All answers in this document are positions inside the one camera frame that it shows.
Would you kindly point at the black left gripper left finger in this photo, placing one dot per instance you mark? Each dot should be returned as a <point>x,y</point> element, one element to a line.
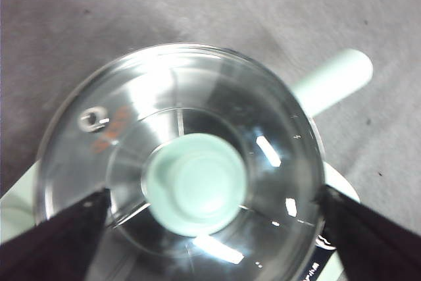
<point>49,248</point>

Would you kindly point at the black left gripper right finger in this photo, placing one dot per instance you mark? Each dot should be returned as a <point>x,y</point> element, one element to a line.
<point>378,241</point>

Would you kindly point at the glass pot lid green knob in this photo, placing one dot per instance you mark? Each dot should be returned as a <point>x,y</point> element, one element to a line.
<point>197,182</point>

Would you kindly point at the mint green griddle lid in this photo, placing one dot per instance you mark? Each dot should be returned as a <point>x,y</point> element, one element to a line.
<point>14,221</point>

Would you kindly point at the mint green breakfast maker base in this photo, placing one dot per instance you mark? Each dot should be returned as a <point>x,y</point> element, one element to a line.
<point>342,185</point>

